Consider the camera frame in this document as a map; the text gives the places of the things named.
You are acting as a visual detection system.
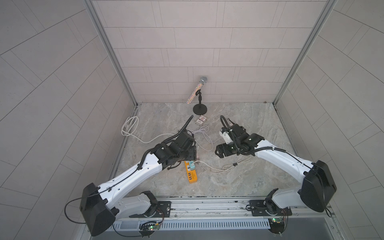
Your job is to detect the teal charger adapter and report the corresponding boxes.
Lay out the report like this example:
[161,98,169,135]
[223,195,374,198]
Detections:
[189,161,195,171]

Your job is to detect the white charging cable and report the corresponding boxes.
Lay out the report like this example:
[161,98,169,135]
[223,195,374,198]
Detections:
[194,155,253,174]

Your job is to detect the orange power strip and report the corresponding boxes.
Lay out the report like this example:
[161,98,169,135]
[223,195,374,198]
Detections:
[185,161,198,184]

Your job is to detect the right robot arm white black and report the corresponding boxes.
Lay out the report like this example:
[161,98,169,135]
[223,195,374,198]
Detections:
[215,116,337,217]

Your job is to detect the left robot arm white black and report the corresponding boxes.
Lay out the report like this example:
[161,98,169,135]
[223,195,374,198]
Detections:
[78,117,197,237]

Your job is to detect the small pink patterned box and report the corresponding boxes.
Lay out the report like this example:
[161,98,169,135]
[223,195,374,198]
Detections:
[195,115,207,126]

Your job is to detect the black microphone stand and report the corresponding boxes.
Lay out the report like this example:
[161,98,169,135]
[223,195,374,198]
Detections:
[193,90,208,116]

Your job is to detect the glitter microphone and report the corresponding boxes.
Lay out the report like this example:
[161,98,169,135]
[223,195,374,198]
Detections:
[186,76,208,104]

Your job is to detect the coiled white usb cable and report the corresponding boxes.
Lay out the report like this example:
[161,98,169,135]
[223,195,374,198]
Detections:
[191,124,215,152]

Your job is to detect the aluminium mounting rail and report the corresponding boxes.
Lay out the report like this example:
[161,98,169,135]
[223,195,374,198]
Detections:
[86,196,334,218]

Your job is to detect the white power strip cord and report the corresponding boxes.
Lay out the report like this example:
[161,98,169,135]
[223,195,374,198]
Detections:
[121,115,175,144]

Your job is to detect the white vented cable duct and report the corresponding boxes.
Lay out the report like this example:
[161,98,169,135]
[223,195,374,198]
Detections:
[111,219,271,231]

